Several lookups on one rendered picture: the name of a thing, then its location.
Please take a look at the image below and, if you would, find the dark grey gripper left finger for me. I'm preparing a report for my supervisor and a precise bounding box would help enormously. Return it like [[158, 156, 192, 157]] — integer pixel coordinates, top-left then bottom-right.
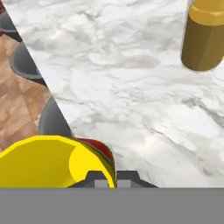
[[67, 170, 110, 189]]

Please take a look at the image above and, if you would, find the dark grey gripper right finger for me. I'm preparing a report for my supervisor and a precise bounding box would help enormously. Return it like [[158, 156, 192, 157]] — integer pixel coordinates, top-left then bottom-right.
[[115, 170, 159, 189]]

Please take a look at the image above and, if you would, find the yellow cup with red stripes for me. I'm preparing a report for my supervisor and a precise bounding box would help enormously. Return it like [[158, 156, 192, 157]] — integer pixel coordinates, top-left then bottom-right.
[[0, 135, 118, 189]]

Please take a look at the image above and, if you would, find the yellow mustard bottle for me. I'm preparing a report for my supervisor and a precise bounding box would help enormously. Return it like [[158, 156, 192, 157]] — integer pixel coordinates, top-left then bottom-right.
[[180, 0, 224, 73]]

